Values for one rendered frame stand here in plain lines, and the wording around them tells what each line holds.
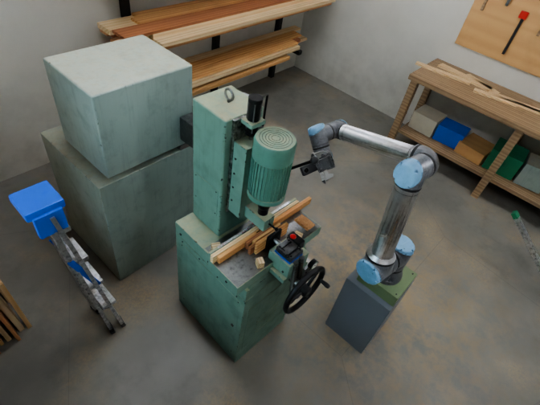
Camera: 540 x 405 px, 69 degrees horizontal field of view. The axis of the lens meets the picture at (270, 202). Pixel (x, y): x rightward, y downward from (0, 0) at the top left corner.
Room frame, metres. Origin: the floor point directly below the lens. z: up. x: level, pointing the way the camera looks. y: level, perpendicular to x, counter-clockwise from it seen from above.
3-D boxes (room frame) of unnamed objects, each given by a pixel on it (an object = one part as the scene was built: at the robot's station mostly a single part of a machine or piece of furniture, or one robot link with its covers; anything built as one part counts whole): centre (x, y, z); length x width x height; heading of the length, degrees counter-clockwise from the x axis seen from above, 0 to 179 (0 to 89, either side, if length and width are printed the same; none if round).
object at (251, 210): (1.31, 0.04, 1.03); 0.14 x 0.07 x 0.09; 52
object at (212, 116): (1.47, 0.26, 1.16); 0.22 x 0.22 x 0.72; 52
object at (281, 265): (1.19, -0.13, 0.91); 0.15 x 0.14 x 0.09; 142
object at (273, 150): (1.30, 0.02, 1.35); 0.18 x 0.18 x 0.31
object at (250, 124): (1.38, 0.14, 1.54); 0.08 x 0.08 x 0.17; 52
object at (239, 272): (1.24, -0.07, 0.87); 0.61 x 0.30 x 0.06; 142
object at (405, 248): (1.44, -0.73, 0.82); 0.17 x 0.15 x 0.18; 136
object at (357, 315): (1.44, -0.74, 0.28); 0.30 x 0.30 x 0.55; 55
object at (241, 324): (1.37, 0.12, 0.36); 0.58 x 0.45 x 0.71; 52
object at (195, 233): (1.37, 0.12, 0.76); 0.57 x 0.45 x 0.09; 52
